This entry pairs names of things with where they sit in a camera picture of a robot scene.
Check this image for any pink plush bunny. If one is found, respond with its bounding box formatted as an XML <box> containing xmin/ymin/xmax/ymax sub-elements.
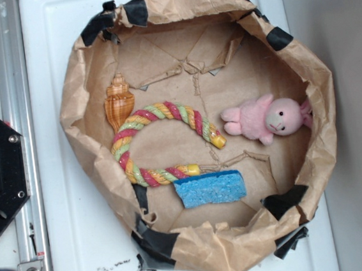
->
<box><xmin>221</xmin><ymin>94</ymin><xmax>313</xmax><ymax>145</ymax></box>

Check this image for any brown paper bag bin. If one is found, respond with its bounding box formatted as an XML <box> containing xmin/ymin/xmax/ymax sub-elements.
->
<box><xmin>60</xmin><ymin>0</ymin><xmax>336</xmax><ymax>271</ymax></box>

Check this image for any blue sponge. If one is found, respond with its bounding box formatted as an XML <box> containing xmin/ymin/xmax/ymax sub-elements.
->
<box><xmin>174</xmin><ymin>170</ymin><xmax>247</xmax><ymax>209</ymax></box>

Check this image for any orange striped seashell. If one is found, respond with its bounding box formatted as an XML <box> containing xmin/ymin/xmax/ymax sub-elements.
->
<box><xmin>104</xmin><ymin>73</ymin><xmax>135</xmax><ymax>133</ymax></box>

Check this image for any multicolour rope ring toy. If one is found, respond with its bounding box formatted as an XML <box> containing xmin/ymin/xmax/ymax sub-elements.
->
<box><xmin>111</xmin><ymin>101</ymin><xmax>227</xmax><ymax>187</ymax></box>

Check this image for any aluminium extrusion rail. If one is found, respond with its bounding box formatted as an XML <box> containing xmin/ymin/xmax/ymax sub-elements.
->
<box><xmin>0</xmin><ymin>0</ymin><xmax>53</xmax><ymax>271</ymax></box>

